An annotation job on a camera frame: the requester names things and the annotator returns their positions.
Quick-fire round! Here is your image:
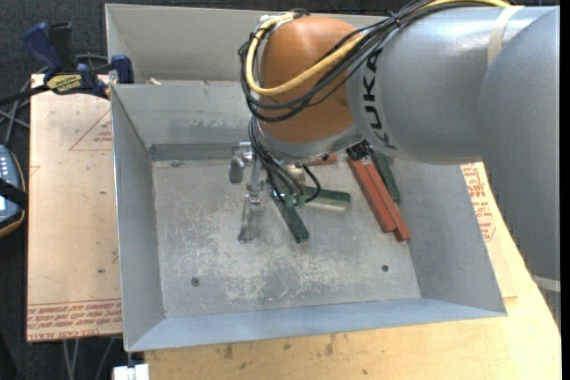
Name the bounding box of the dark green flat block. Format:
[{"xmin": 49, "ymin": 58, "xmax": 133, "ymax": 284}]
[
  {"xmin": 300, "ymin": 186, "xmax": 352, "ymax": 213},
  {"xmin": 272, "ymin": 193, "xmax": 311, "ymax": 245},
  {"xmin": 372, "ymin": 150, "xmax": 403, "ymax": 206}
]

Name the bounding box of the grey metal bin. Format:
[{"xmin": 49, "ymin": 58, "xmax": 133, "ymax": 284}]
[{"xmin": 104, "ymin": 3, "xmax": 509, "ymax": 353}]

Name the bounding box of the brown cardboard board red print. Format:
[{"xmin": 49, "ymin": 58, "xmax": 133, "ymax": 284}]
[{"xmin": 26, "ymin": 73, "xmax": 520, "ymax": 344}]

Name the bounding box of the black cylinder on white bracket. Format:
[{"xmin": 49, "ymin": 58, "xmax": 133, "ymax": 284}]
[{"xmin": 346, "ymin": 142, "xmax": 373, "ymax": 162}]

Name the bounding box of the red-brown flat block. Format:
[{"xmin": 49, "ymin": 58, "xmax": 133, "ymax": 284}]
[
  {"xmin": 346, "ymin": 158, "xmax": 398, "ymax": 234},
  {"xmin": 305, "ymin": 153, "xmax": 338, "ymax": 167},
  {"xmin": 358, "ymin": 161, "xmax": 412, "ymax": 243}
]

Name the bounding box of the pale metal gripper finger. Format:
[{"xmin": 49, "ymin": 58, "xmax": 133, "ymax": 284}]
[
  {"xmin": 237, "ymin": 196, "xmax": 253, "ymax": 244},
  {"xmin": 250, "ymin": 198, "xmax": 265, "ymax": 239}
]

